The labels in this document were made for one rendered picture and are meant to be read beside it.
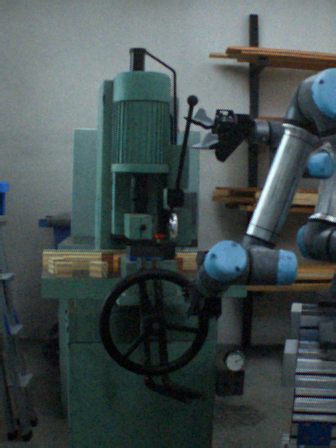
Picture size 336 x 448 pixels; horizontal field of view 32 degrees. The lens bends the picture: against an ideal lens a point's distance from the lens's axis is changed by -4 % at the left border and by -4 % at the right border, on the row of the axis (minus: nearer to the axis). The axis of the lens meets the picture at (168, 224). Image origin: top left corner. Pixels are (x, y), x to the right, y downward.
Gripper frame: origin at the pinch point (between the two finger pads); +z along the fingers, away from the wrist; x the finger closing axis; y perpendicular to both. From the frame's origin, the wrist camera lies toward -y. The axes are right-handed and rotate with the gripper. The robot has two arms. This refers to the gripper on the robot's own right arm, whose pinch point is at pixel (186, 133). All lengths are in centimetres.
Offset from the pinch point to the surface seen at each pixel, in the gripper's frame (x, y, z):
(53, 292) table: 36, -30, 38
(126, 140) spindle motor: 0.7, -3.1, 17.5
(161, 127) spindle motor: -2.3, 0.0, 7.2
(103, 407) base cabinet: 60, -56, 24
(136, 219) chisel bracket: 14.4, -22.1, 13.5
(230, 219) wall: -149, -182, -80
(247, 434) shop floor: 30, -148, -50
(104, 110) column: -25.9, -10.6, 22.9
